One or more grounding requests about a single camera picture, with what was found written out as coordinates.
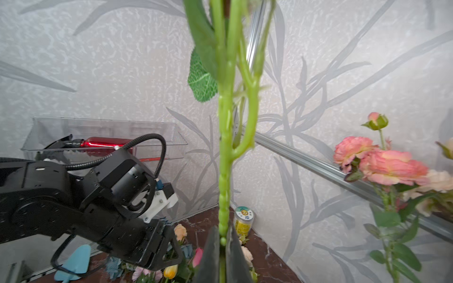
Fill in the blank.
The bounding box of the pink peach rose stem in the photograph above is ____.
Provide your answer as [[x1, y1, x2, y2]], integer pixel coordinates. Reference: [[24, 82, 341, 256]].
[[333, 112, 429, 283]]

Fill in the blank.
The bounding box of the peach rose on hydrangea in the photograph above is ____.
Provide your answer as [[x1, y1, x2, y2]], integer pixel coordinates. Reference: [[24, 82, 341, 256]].
[[174, 224, 187, 242]]

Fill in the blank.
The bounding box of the small pink flower sprig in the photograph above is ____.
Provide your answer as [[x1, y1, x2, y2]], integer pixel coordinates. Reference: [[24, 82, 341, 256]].
[[132, 266, 163, 283]]

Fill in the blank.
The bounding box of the pink white rose stem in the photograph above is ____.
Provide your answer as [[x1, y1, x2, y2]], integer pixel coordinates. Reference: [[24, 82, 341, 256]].
[[435, 138, 453, 160]]

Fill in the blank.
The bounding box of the yellow tulip stem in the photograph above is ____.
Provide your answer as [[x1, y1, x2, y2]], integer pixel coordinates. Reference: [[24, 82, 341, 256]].
[[163, 265, 178, 281]]

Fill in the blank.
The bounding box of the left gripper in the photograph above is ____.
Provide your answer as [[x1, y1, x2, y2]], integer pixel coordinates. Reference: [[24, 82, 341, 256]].
[[50, 216, 184, 278]]

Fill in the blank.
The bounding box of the cream rose cluster stem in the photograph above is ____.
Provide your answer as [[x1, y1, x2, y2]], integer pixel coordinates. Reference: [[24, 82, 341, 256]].
[[182, 0, 277, 283]]

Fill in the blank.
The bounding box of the pale peach rose cluster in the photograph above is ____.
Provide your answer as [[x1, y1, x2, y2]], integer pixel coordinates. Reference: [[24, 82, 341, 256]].
[[239, 235, 258, 283]]

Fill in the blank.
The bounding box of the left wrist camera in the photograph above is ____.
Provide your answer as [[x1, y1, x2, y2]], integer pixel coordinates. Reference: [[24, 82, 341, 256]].
[[139, 183, 178, 224]]

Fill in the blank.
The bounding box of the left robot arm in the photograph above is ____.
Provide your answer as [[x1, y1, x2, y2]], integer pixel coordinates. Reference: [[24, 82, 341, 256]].
[[1, 133, 184, 271]]

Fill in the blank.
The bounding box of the magenta rose bud stem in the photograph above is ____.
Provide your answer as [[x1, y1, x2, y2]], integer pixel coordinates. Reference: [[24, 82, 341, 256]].
[[191, 248, 204, 268]]

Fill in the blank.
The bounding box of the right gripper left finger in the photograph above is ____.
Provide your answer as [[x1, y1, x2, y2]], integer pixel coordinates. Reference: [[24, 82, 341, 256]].
[[193, 226, 221, 283]]

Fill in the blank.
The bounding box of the small tape roll jar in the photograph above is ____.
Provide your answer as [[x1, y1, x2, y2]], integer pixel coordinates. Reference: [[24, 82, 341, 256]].
[[234, 206, 254, 237]]

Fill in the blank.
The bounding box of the aluminium back crossbar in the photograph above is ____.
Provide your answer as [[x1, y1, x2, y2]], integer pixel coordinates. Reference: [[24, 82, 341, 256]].
[[255, 133, 453, 244]]

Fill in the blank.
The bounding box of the blue hydrangea flower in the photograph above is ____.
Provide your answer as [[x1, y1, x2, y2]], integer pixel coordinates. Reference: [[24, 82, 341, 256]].
[[105, 244, 195, 280]]

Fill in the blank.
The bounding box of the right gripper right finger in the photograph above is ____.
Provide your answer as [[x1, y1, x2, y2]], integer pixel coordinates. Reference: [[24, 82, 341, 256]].
[[225, 225, 253, 283]]

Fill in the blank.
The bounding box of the cream peach rose stem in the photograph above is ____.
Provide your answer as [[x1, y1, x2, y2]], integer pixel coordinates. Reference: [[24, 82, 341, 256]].
[[403, 170, 453, 220]]

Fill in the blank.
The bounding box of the teal plastic scraper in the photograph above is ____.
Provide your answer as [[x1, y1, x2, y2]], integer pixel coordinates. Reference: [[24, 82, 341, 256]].
[[54, 245, 92, 283]]

